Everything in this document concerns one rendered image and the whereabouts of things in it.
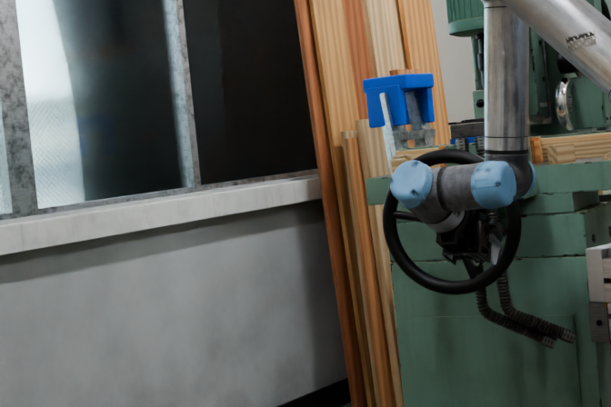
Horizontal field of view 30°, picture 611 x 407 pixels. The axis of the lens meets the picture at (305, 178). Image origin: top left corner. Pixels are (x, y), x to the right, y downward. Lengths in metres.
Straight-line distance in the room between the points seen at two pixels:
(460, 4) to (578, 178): 0.47
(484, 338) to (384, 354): 1.55
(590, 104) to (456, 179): 0.87
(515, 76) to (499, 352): 0.73
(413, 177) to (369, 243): 2.08
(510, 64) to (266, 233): 2.11
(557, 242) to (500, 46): 0.58
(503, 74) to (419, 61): 2.61
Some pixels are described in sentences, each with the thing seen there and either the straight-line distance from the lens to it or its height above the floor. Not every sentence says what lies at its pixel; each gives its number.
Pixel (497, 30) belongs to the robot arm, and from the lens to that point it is 1.96.
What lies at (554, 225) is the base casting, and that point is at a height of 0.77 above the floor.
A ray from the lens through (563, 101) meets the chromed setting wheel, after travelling 2.61.
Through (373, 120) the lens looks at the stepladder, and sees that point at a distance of 3.45.
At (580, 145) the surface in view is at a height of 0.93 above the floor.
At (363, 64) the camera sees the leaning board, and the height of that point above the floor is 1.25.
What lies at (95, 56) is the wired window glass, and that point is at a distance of 3.52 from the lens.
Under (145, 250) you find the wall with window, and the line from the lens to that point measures 3.51.
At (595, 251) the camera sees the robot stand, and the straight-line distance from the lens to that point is 1.96.
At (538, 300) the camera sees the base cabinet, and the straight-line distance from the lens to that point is 2.42.
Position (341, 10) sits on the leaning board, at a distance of 4.16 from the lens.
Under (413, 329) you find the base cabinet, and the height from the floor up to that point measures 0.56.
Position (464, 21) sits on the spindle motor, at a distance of 2.52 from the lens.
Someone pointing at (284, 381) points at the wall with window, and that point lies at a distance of 4.03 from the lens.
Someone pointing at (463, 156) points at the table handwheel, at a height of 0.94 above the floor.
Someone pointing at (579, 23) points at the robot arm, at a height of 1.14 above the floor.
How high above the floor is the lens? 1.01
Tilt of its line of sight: 2 degrees down
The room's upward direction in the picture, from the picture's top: 6 degrees counter-clockwise
